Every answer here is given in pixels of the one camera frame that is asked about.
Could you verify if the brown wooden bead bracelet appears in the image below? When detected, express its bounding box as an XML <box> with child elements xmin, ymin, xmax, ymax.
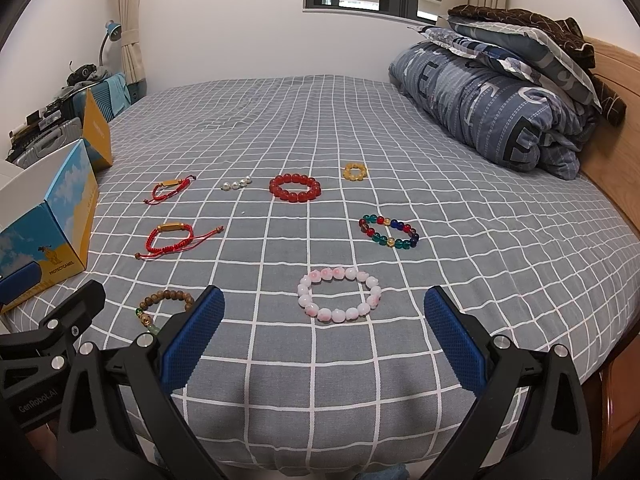
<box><xmin>134</xmin><ymin>288</ymin><xmax>196</xmax><ymax>336</ymax></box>

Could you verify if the red cord bracelet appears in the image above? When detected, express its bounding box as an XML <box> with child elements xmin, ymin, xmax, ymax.
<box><xmin>143</xmin><ymin>173</ymin><xmax>198</xmax><ymax>206</ymax></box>
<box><xmin>133</xmin><ymin>221</ymin><xmax>226</xmax><ymax>261</ymax></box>

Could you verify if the white pearl strand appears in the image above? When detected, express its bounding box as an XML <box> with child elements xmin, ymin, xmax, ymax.
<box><xmin>220</xmin><ymin>176</ymin><xmax>253</xmax><ymax>192</ymax></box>

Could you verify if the multicolour glass bead bracelet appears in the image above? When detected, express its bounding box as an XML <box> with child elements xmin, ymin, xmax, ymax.
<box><xmin>358</xmin><ymin>212</ymin><xmax>421</xmax><ymax>250</ymax></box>

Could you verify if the pink bead bracelet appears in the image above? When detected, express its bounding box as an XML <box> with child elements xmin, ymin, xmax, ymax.
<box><xmin>296</xmin><ymin>265</ymin><xmax>383</xmax><ymax>324</ymax></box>

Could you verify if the red bead bracelet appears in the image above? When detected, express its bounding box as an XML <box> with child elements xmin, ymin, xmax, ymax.
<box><xmin>268</xmin><ymin>172</ymin><xmax>322</xmax><ymax>204</ymax></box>

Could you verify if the blue yellow cardboard box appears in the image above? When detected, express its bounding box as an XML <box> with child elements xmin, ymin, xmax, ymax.
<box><xmin>1</xmin><ymin>93</ymin><xmax>114</xmax><ymax>312</ymax></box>

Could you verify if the grey suitcase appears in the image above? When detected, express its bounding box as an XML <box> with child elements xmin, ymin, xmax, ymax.
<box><xmin>6</xmin><ymin>117</ymin><xmax>82</xmax><ymax>169</ymax></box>

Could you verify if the teal suitcase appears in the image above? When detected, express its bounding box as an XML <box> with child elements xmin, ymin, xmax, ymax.
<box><xmin>66</xmin><ymin>73</ymin><xmax>132</xmax><ymax>122</ymax></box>

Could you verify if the wooden headboard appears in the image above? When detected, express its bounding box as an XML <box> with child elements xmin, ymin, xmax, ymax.
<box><xmin>580</xmin><ymin>38</ymin><xmax>640</xmax><ymax>231</ymax></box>

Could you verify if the folded blue grey duvet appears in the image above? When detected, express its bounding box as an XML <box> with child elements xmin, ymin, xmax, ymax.
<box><xmin>390</xmin><ymin>41</ymin><xmax>596</xmax><ymax>180</ymax></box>

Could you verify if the grey checked bed sheet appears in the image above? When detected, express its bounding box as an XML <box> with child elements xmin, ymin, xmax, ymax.
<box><xmin>4</xmin><ymin>76</ymin><xmax>639</xmax><ymax>475</ymax></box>

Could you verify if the blue desk lamp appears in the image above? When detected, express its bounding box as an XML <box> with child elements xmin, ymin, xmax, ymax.
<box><xmin>99</xmin><ymin>20</ymin><xmax>122</xmax><ymax>66</ymax></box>

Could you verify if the grey patterned pillow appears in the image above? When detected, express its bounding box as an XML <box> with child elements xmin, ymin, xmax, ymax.
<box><xmin>416</xmin><ymin>16</ymin><xmax>602</xmax><ymax>110</ymax></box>

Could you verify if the beige left curtain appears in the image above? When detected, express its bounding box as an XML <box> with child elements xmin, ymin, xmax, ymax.
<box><xmin>116</xmin><ymin>0</ymin><xmax>145</xmax><ymax>84</ymax></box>

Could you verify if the brown blanket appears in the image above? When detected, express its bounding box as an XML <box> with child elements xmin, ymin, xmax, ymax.
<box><xmin>448</xmin><ymin>4</ymin><xmax>627</xmax><ymax>126</ymax></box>

